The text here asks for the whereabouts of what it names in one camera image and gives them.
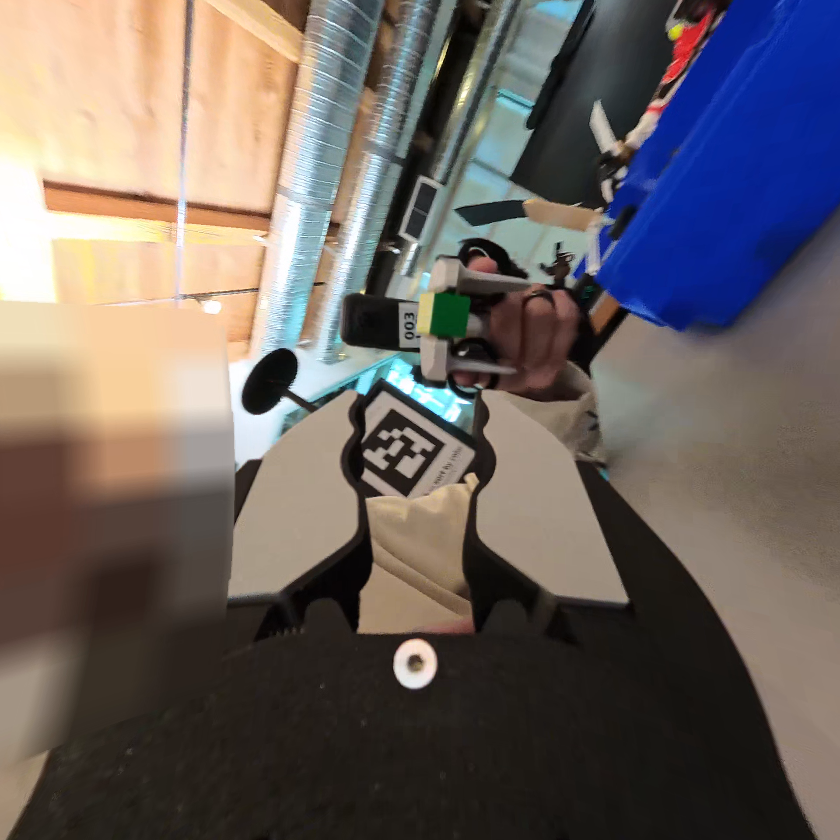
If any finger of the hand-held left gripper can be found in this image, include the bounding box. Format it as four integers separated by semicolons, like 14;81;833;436
420;335;521;386
430;256;530;295

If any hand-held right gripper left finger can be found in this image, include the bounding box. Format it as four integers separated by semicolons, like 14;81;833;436
230;392;375;634

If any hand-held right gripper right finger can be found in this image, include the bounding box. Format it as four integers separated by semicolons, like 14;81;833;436
462;390;631;634

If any blue plastic bin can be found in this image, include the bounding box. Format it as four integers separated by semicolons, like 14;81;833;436
594;0;840;333

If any person's left forearm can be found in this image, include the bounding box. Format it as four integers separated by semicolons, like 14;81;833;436
521;361;608;468

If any white printed sign board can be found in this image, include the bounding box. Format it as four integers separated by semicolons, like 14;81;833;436
357;379;479;501

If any black round disc stand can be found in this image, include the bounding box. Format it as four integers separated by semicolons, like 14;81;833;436
241;348;317;416

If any person's cream sweatshirt torso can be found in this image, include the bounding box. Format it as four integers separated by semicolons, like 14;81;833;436
357;472;481;635

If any silver ventilation duct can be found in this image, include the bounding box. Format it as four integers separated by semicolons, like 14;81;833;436
252;0;389;352
315;0;448;366

